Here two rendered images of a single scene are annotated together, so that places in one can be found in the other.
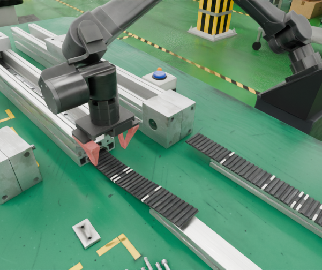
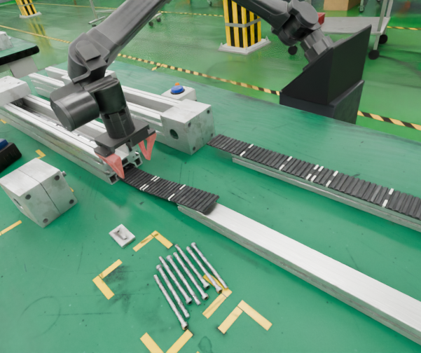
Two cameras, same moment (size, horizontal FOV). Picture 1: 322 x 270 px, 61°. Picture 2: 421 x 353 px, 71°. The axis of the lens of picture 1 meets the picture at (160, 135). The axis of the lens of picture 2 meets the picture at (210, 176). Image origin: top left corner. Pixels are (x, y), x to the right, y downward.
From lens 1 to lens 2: 13 cm
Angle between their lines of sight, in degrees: 2
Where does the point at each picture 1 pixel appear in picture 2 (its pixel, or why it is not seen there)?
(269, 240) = (289, 212)
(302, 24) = (307, 10)
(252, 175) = (270, 160)
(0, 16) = (19, 69)
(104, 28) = (101, 45)
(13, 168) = (47, 192)
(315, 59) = (326, 43)
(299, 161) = (319, 142)
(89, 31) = (86, 50)
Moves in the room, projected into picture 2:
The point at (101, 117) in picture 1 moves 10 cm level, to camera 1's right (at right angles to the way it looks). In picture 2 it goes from (115, 129) to (166, 121)
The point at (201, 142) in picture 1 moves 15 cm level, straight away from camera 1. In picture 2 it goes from (222, 141) to (226, 112)
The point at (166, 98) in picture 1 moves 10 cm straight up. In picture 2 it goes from (182, 107) to (174, 68)
